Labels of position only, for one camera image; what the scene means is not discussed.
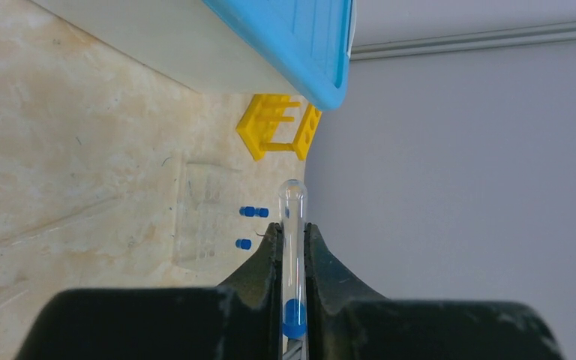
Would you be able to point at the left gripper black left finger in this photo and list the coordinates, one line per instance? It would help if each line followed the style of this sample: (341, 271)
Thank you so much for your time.
(237, 319)

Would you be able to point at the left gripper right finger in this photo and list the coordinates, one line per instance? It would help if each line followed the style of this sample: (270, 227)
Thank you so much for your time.
(347, 319)

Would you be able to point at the clear plastic tube rack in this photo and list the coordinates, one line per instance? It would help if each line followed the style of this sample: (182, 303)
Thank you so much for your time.
(206, 216)

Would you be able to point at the white plastic storage bin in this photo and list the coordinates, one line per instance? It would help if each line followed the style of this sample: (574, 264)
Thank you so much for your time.
(183, 40)

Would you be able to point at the blue plastic bin lid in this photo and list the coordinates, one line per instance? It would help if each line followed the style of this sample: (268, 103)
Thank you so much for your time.
(307, 42)

